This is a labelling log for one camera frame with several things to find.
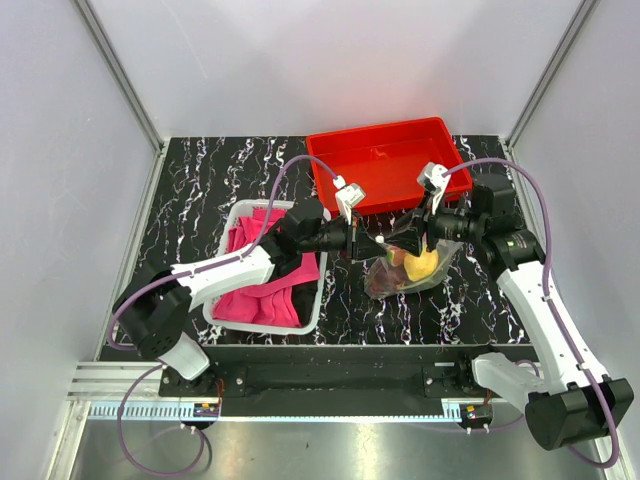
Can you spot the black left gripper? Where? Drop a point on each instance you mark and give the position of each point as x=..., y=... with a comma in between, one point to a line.
x=360, y=245

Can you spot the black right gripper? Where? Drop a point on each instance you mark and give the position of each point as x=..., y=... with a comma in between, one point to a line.
x=411, y=231

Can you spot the clear zip top bag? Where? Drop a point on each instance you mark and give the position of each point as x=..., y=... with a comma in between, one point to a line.
x=446, y=249

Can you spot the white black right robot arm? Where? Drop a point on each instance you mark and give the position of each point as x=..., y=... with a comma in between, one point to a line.
x=574, y=399

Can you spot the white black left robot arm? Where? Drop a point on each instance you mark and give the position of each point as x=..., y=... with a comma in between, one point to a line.
x=152, y=313

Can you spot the red fake food piece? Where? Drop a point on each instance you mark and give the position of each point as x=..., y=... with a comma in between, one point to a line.
x=387, y=274

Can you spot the yellow fake fruit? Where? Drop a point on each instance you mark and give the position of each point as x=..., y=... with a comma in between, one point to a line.
x=420, y=267

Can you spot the black cloth in basket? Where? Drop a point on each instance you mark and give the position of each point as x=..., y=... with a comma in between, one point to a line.
x=303, y=300

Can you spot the red plastic tray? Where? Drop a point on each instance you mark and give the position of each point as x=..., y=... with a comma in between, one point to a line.
x=385, y=160

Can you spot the pink cloth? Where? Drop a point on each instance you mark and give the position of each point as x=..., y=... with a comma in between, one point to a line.
x=268, y=304

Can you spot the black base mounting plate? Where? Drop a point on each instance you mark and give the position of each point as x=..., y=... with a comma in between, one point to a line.
x=336, y=381

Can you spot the white perforated plastic basket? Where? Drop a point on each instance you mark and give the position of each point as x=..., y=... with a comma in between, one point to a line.
x=225, y=235

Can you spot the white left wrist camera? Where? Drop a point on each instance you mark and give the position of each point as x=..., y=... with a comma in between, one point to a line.
x=347, y=197

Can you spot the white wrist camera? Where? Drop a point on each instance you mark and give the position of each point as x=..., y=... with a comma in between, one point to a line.
x=434, y=179
x=347, y=197

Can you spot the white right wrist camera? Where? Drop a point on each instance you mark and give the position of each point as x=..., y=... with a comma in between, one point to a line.
x=434, y=179

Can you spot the aluminium frame rail right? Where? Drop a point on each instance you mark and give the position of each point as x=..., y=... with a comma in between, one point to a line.
x=568, y=39

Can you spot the aluminium frame rail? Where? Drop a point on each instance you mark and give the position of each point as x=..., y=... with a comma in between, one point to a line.
x=100, y=38
x=568, y=39

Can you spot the aluminium frame rail left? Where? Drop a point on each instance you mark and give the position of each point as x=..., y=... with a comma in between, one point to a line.
x=100, y=38

